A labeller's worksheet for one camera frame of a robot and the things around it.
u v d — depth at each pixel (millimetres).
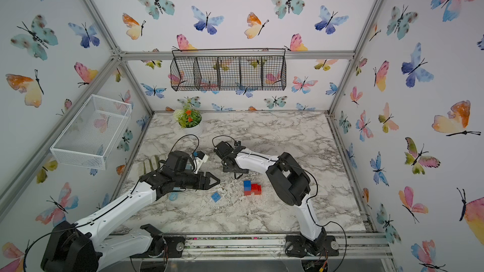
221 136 825
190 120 981
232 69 984
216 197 863
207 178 719
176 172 634
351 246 755
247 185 807
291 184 519
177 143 1055
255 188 845
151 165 959
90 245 403
